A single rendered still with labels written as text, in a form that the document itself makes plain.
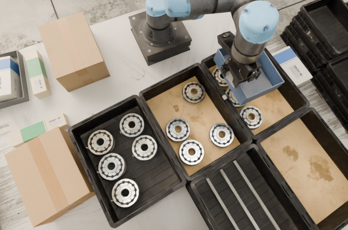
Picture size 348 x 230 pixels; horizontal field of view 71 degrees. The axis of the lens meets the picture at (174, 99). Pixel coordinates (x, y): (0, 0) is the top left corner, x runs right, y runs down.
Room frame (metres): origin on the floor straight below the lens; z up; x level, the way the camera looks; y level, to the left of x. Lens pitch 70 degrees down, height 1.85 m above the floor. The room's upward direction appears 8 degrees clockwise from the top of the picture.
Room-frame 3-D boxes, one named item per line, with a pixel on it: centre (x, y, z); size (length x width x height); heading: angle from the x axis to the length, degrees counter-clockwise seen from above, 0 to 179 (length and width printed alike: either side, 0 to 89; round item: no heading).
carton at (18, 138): (0.18, 0.58, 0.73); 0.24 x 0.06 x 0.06; 123
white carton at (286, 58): (0.66, -0.56, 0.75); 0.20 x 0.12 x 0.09; 35
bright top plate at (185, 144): (0.16, -0.10, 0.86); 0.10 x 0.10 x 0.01
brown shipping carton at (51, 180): (0.00, 0.44, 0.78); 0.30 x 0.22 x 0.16; 39
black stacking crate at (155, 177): (0.10, 0.15, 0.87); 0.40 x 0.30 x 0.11; 38
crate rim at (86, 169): (0.10, 0.15, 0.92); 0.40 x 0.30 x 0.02; 38
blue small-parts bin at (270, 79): (0.43, -0.24, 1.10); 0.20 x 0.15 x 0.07; 32
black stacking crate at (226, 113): (0.28, -0.09, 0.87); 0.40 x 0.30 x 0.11; 38
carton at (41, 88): (0.45, 0.69, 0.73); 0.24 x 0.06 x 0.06; 30
